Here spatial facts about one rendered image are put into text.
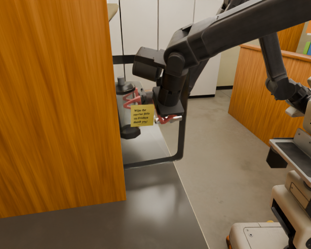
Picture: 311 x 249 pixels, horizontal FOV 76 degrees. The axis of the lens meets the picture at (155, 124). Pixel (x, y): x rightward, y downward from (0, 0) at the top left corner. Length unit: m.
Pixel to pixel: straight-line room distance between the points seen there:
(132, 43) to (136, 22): 0.32
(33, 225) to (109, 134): 0.36
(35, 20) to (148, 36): 3.28
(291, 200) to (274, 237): 0.57
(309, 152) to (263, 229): 0.81
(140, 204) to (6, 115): 0.45
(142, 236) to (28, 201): 0.36
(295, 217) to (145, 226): 0.61
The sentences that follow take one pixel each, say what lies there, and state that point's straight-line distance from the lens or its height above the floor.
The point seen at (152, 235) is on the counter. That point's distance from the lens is 0.64.
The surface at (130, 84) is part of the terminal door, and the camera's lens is 0.60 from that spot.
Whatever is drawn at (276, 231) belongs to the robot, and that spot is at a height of 0.28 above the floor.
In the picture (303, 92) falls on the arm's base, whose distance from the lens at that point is 0.99.
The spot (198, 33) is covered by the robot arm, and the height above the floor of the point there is 1.45.
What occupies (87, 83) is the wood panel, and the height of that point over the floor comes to 1.34.
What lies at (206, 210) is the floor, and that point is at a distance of 1.93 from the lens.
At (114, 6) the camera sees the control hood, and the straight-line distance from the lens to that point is 0.56.
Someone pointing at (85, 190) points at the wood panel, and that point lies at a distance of 0.68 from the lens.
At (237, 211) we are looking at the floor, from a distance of 2.01.
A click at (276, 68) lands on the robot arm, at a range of 0.90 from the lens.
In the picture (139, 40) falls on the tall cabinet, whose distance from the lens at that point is 3.70.
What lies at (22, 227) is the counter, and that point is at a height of 0.94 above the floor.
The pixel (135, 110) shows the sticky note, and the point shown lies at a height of 1.22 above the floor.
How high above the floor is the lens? 1.48
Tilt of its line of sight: 28 degrees down
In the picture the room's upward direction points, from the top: straight up
